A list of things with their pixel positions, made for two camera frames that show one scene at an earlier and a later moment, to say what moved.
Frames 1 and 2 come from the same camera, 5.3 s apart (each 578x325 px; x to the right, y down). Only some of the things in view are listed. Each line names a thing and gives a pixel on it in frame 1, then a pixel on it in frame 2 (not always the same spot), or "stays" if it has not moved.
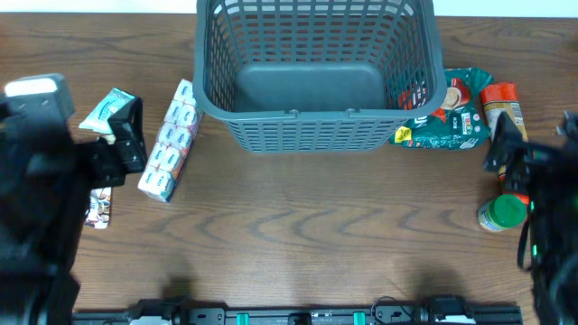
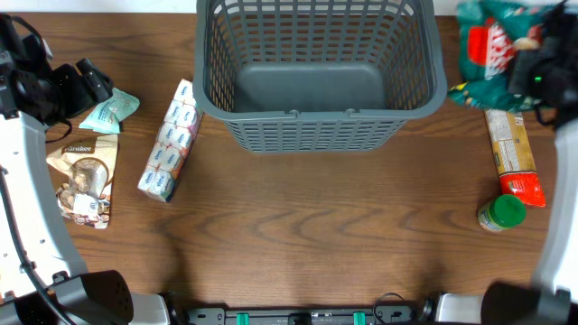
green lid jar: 504,212 stays
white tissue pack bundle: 175,137 stays
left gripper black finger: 128,126 to 100,84
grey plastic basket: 317,77 stays
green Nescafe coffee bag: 461,123 to 489,32
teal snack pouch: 97,120 stays
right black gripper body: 515,158 to 522,78
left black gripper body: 108,159 to 80,84
